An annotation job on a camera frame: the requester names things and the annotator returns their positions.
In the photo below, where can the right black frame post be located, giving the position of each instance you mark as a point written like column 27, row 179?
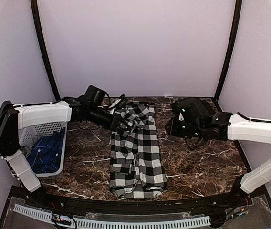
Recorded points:
column 229, row 51

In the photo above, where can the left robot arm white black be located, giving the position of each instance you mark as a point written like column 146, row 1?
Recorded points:
column 15, row 117

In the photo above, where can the black white plaid shirt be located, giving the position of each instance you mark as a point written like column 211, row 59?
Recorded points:
column 136, row 170

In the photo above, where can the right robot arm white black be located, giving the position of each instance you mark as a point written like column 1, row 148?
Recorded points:
column 196, row 118

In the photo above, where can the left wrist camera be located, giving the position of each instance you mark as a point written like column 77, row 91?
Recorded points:
column 119, row 103

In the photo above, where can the left black frame post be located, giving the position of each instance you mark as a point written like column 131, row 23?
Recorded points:
column 43, row 49

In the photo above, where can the black front rail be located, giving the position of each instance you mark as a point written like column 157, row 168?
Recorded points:
column 79, row 206

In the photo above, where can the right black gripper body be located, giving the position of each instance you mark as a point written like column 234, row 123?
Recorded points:
column 181, row 131

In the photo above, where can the grey shirt in basket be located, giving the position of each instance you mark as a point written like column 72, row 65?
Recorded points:
column 27, row 146

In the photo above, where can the black frame post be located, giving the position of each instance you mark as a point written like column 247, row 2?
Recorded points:
column 229, row 51
column 43, row 49

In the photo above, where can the grey slotted cable duct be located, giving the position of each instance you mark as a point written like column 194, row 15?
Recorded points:
column 115, row 221

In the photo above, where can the grey plastic laundry basket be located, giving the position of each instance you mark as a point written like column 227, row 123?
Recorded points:
column 45, row 129

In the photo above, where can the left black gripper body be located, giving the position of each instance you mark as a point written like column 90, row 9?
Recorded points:
column 116, row 117

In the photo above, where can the folded black shirt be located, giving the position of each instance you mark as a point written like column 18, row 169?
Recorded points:
column 194, row 106

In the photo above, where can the blue plaid shirt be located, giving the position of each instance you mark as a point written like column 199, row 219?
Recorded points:
column 46, row 154

